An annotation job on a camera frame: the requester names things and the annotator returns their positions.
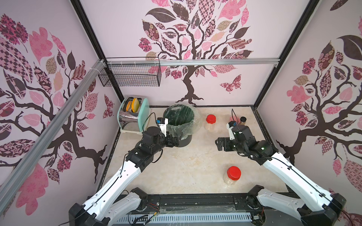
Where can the left aluminium rail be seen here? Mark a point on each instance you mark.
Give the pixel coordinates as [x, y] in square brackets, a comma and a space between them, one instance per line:
[17, 177]

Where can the oatmeal jar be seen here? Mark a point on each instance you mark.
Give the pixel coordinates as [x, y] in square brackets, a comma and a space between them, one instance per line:
[227, 180]
[210, 126]

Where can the yellow toast slice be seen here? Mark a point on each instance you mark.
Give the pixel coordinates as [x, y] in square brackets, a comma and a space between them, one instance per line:
[135, 105]

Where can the pink plastic cup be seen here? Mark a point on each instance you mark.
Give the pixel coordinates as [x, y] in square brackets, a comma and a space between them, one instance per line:
[235, 118]

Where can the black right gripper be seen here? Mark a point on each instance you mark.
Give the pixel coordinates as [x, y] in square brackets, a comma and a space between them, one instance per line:
[226, 142]

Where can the black wire basket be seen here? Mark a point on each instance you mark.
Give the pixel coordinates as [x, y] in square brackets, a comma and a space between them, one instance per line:
[131, 72]

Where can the brown spice jar black lid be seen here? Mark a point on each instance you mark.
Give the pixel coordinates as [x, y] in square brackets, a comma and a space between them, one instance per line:
[242, 120]

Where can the back aluminium rail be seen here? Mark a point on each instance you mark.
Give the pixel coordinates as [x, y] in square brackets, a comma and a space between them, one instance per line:
[196, 62]

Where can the clear plastic bin liner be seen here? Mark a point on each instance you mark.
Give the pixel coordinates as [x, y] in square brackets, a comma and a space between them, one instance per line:
[198, 120]

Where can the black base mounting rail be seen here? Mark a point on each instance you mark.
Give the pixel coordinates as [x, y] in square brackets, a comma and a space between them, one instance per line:
[201, 203]

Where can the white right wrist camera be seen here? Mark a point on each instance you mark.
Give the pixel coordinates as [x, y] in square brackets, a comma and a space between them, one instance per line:
[230, 126]

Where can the black trash bin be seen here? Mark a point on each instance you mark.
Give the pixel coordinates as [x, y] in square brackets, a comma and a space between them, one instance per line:
[181, 119]

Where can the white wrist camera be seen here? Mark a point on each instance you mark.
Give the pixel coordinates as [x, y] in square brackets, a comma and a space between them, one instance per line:
[230, 126]
[162, 123]

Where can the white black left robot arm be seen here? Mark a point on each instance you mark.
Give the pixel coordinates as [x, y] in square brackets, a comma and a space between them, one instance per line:
[103, 208]

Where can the aluminium rail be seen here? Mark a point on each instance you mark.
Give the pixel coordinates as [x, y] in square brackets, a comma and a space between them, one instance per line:
[196, 62]
[17, 177]

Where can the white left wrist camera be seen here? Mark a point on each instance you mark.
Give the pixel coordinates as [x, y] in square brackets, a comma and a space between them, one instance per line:
[162, 123]

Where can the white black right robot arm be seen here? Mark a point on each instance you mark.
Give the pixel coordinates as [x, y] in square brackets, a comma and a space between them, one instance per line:
[314, 206]

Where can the red jar lid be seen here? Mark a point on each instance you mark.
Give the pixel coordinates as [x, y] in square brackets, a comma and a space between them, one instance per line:
[233, 173]
[211, 119]

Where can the white slotted cable duct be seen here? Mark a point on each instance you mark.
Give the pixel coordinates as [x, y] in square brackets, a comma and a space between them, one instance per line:
[183, 218]

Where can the mint green toaster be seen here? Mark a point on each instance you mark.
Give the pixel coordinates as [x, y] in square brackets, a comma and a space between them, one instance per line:
[130, 122]

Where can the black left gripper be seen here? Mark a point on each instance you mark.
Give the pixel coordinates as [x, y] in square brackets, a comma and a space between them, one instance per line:
[170, 143]

